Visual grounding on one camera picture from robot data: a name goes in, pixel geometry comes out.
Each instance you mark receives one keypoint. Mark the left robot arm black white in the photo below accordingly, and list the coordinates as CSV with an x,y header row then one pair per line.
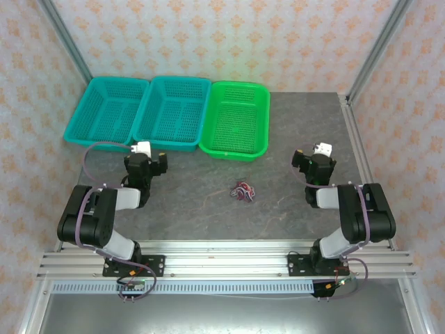
x,y
101,215

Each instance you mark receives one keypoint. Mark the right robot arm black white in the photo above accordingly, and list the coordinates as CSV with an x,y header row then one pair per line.
x,y
368,215

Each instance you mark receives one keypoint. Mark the teal plastic basket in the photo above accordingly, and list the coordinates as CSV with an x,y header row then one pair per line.
x,y
170,111
104,111

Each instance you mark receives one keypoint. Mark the green plastic basket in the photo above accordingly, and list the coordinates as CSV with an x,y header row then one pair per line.
x,y
236,121

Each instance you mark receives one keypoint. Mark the small controller board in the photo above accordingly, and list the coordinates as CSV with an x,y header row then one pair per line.
x,y
133,285
339,283

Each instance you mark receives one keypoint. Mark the grey metal lower shelf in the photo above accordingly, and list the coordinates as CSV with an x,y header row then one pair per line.
x,y
226,313

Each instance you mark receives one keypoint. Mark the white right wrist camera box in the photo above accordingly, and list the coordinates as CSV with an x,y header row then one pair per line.
x,y
325,148

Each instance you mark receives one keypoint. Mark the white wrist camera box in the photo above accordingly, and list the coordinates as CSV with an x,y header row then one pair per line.
x,y
143,148
325,148

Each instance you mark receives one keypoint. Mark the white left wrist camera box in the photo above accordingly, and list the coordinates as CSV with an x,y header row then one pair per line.
x,y
143,148

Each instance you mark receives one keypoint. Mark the aluminium side rail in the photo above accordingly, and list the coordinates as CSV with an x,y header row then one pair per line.
x,y
361,156

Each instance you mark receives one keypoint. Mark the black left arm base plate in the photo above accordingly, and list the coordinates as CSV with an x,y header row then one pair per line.
x,y
156,266

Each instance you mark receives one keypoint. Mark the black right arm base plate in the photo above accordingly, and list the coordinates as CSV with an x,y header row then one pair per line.
x,y
299,266

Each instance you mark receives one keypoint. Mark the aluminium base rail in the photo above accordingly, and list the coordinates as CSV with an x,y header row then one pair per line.
x,y
226,257

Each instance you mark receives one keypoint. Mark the aluminium frame post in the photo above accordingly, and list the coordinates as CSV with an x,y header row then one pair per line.
x,y
66,41
379,48

